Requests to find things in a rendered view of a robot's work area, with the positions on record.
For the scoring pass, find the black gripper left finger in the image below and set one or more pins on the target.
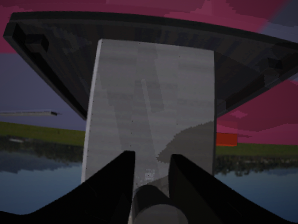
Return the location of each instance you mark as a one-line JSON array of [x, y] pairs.
[[105, 198]]

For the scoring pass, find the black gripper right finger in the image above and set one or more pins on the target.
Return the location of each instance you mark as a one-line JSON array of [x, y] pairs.
[[205, 200]]

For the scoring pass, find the dark grey cylinder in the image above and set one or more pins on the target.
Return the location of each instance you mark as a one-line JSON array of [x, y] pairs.
[[151, 206]]

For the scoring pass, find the grey metal rod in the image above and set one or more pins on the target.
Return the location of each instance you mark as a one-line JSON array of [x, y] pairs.
[[22, 114]]

